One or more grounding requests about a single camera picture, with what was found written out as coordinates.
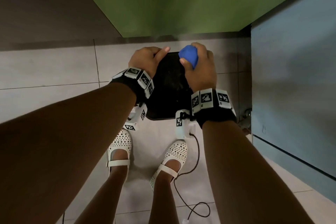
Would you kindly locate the person's left hand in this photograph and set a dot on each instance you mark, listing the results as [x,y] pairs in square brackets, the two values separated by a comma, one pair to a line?
[145,59]

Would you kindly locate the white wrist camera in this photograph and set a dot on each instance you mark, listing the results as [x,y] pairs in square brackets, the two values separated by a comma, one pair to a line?
[183,129]
[136,118]

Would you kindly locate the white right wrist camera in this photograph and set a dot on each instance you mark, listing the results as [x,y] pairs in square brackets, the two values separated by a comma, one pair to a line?
[183,129]

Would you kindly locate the blue cleaning cloth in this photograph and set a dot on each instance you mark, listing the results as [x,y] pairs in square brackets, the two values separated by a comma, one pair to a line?
[189,53]

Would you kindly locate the person's right forearm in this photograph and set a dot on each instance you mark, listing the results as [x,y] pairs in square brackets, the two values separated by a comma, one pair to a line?
[249,179]

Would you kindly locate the white perforated right shoe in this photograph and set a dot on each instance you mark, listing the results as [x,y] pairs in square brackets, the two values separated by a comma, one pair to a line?
[176,150]

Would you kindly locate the white perforated shoe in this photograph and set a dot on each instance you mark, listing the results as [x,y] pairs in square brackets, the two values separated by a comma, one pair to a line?
[120,139]
[176,150]

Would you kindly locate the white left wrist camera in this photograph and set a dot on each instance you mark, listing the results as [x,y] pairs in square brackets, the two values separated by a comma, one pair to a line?
[136,118]

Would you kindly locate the pale blue wheeled cabinet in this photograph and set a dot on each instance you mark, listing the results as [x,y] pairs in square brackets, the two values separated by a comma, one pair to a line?
[296,74]

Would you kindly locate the white perforated left shoe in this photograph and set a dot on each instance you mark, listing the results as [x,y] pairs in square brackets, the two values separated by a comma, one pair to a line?
[120,139]

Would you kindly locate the person's left forearm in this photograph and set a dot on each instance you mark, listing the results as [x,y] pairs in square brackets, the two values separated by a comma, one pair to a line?
[65,153]

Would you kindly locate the black plastic waste bin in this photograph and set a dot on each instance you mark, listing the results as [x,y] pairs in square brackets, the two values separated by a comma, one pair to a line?
[168,92]

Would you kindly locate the person's right hand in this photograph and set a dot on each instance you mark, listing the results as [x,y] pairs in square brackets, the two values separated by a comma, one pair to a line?
[202,74]

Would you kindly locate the red caster wheel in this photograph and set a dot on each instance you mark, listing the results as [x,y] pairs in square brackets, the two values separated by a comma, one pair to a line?
[245,124]

